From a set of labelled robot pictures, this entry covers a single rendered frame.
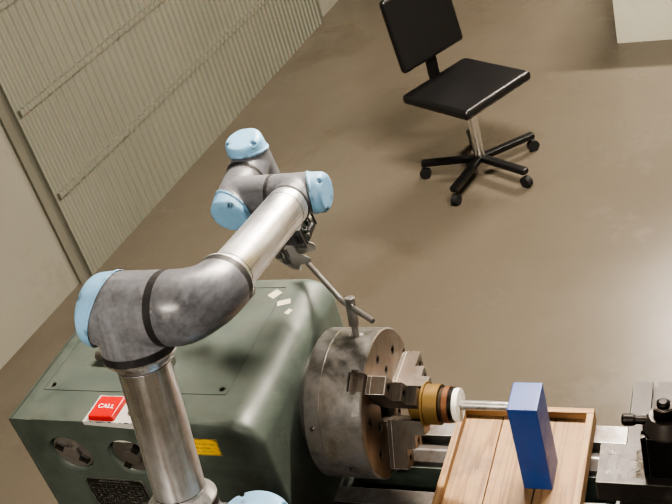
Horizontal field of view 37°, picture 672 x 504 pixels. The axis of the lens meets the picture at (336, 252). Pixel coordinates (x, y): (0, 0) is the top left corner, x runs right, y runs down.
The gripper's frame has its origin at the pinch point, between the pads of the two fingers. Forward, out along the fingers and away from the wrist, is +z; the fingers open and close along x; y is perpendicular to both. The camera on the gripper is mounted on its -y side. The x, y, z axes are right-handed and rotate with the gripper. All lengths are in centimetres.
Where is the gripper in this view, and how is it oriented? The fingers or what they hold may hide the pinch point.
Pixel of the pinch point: (295, 264)
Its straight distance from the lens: 211.5
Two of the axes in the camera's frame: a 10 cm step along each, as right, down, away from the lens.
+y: 9.1, -0.1, -4.1
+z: 3.1, 6.8, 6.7
